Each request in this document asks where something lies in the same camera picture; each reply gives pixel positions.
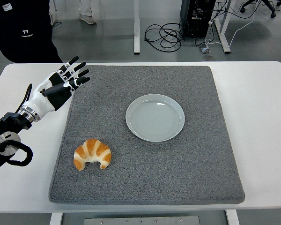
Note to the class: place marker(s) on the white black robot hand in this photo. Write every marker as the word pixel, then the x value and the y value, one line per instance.
pixel 41 100

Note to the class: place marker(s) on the golden croissant bread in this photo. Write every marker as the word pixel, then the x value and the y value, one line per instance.
pixel 92 150

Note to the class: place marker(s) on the pale grey round plate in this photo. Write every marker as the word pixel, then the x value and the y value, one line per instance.
pixel 154 119

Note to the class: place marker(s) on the grey metal plate with screws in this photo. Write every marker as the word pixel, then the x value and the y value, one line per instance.
pixel 140 221

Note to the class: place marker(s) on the person in black clothing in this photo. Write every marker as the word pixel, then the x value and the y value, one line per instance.
pixel 21 42

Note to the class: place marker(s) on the person in beige trousers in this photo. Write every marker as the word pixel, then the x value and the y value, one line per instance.
pixel 85 9

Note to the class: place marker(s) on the white table leg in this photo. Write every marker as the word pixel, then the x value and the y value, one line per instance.
pixel 233 218
pixel 56 219

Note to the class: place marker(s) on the white straight desk leg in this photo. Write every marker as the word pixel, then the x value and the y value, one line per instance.
pixel 136 28

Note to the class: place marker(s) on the grey fabric mat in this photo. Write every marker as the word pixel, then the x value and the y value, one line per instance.
pixel 142 168

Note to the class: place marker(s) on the small silver floor adapter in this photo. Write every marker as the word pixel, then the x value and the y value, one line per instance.
pixel 204 50

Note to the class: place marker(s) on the black computer tower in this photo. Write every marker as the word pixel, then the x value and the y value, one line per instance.
pixel 199 21

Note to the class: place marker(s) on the white desk leg with foot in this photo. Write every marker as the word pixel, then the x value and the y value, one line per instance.
pixel 224 44

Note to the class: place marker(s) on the black office chair base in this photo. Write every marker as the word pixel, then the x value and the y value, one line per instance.
pixel 269 5

